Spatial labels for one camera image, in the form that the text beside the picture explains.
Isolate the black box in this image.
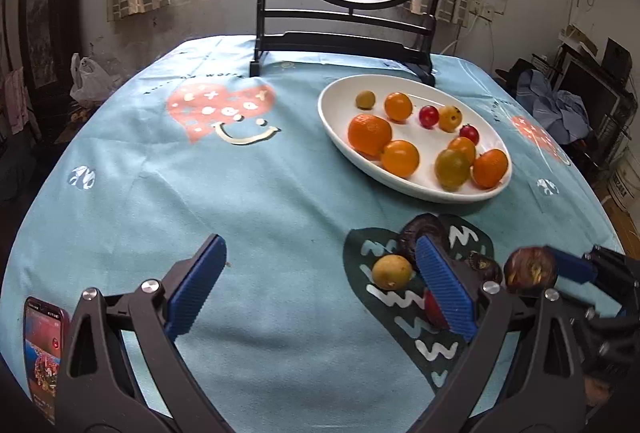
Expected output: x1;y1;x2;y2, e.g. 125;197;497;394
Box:
600;38;632;84

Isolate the black monitor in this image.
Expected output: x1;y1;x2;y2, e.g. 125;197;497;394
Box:
555;58;621;118

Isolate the small orange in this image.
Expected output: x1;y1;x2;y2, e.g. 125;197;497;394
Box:
447;136;477;165
384;92;414;122

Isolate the white plastic bag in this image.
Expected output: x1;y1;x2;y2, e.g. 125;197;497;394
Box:
70;53;118;108

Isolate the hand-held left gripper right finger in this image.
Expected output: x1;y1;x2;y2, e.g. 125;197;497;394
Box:
416;234;588;433

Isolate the white oval plate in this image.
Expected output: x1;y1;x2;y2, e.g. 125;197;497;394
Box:
317;74;513;204

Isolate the smartphone with red case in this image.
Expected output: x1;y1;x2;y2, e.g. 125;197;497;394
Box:
23;296;71;424

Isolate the pink cloth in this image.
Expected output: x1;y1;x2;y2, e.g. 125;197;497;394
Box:
4;68;28;134

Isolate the dark framed wall painting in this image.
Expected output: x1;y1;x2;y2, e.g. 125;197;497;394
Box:
20;0;68;88

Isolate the orange mandarin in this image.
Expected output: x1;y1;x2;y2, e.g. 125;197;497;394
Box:
471;149;509;190

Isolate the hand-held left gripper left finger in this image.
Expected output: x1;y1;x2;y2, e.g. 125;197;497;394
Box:
55;234;227;433

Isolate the smooth round orange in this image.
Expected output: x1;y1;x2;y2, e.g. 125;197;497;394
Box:
381;139;421;178

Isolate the white plastic bucket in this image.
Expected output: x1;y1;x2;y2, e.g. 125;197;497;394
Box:
607;153;640;208

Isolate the large bumpy orange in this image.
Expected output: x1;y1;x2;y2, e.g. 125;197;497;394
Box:
347;113;393;158

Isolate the small yellow fruit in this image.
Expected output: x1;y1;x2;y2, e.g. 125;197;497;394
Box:
371;254;414;291

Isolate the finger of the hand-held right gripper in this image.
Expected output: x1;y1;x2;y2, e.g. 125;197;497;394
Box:
560;300;628;321
545;244;640;296

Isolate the dark purple passion fruit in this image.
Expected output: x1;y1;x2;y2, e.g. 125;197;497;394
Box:
397;213;453;271
503;246;558;296
465;250;504;286

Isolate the blue clothes pile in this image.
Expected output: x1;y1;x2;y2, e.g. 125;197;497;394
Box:
515;70;591;144

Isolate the yellow-green round fruit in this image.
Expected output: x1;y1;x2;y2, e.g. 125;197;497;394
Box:
434;149;472;192

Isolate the yellow spotted fruit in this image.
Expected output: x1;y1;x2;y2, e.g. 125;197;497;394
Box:
438;106;462;133

